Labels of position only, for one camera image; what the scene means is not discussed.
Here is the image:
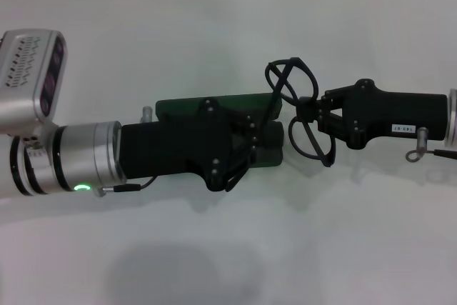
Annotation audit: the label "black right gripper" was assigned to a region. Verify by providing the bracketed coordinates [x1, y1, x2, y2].
[298, 78, 450, 149]

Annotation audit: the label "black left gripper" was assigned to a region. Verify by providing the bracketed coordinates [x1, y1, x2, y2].
[119, 97, 285, 192]

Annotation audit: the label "black glasses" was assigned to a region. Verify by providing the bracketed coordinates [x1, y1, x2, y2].
[224, 56, 336, 194]

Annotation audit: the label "green glasses case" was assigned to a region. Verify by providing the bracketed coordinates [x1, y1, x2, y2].
[155, 92, 286, 177]

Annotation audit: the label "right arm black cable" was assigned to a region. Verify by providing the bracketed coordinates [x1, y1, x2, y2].
[405, 126, 457, 164]

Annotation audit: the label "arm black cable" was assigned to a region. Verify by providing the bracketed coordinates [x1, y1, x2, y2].
[405, 126, 457, 164]
[94, 175, 161, 197]

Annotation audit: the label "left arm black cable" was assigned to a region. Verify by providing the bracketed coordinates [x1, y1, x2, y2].
[94, 175, 161, 197]

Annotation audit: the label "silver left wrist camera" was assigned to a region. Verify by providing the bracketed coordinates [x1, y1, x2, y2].
[0, 29, 68, 138]

